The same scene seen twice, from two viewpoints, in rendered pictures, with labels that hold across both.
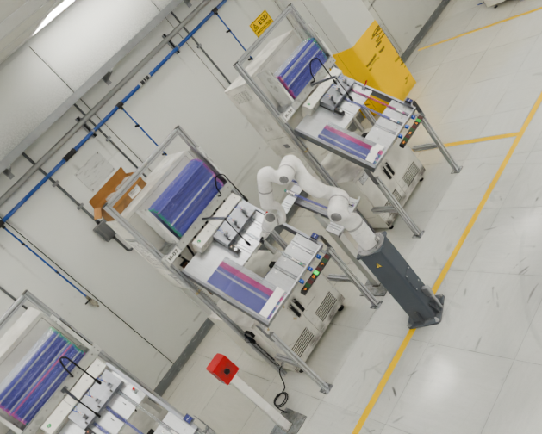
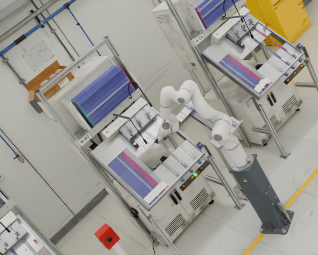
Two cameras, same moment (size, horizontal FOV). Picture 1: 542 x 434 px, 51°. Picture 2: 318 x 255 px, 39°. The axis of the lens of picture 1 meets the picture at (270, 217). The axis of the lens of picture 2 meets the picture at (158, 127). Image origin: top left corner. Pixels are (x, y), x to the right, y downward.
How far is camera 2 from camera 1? 0.26 m
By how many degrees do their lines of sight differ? 5
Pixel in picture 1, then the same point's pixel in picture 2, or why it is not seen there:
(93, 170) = (37, 54)
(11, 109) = not seen: outside the picture
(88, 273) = (19, 135)
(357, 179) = (244, 102)
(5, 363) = not seen: outside the picture
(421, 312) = (273, 222)
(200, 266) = (104, 152)
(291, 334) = (167, 217)
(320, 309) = (194, 201)
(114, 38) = not seen: outside the picture
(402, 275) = (263, 192)
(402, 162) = (284, 93)
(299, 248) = (185, 152)
